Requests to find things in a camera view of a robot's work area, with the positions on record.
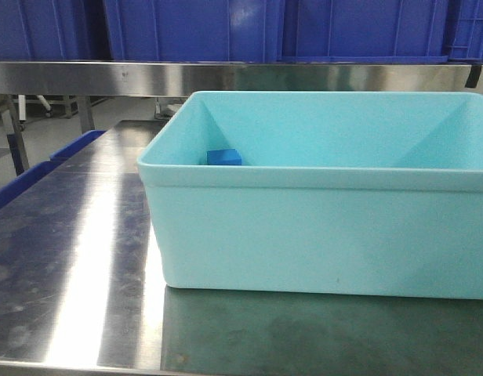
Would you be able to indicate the blue cube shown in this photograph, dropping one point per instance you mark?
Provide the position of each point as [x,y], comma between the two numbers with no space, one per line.
[224,157]

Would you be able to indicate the light teal plastic tub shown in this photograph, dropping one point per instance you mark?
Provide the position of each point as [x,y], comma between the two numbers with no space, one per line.
[359,193]

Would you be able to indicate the blue crate upper right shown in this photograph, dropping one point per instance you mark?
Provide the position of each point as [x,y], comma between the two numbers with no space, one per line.
[364,32]

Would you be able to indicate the blue crate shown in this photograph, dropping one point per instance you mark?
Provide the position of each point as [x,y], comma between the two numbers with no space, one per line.
[195,31]
[53,31]
[364,32]

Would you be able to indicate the blue crate upper middle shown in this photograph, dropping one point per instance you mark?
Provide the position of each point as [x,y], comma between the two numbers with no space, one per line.
[195,31]

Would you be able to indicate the blue bin beside table near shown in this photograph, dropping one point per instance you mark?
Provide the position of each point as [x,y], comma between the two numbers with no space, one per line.
[26,180]

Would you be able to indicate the black tape strip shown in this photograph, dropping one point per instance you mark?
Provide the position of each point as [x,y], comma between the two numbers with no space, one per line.
[473,76]

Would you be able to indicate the blue crate upper left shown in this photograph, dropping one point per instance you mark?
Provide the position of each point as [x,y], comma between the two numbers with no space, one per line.
[53,31]

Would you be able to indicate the steel shelf rail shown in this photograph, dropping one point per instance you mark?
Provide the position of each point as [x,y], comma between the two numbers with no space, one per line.
[182,79]

